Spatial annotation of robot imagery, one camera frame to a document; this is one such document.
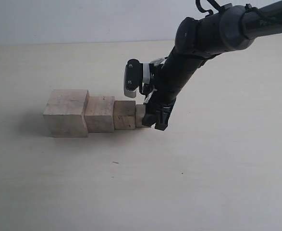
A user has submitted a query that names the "third largest wooden cube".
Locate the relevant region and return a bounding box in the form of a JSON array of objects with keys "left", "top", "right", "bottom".
[{"left": 113, "top": 101, "right": 136, "bottom": 130}]

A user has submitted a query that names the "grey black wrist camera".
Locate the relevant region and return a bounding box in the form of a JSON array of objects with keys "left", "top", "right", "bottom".
[{"left": 123, "top": 59, "right": 153, "bottom": 98}]

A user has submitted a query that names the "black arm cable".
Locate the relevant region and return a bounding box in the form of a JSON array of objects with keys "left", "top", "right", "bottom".
[{"left": 195, "top": 0, "right": 282, "bottom": 27}]

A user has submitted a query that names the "second largest wooden cube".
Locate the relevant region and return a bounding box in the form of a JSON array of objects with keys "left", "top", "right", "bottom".
[{"left": 85, "top": 96, "right": 115, "bottom": 133}]

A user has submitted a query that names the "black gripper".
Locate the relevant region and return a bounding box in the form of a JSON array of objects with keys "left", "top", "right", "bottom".
[{"left": 142, "top": 56, "right": 203, "bottom": 131}]

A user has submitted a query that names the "smallest wooden cube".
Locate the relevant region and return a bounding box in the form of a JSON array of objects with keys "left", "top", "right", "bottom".
[{"left": 135, "top": 104, "right": 146, "bottom": 128}]

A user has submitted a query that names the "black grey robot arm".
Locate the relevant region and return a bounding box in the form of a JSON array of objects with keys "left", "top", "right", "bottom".
[{"left": 142, "top": 0, "right": 282, "bottom": 130}]

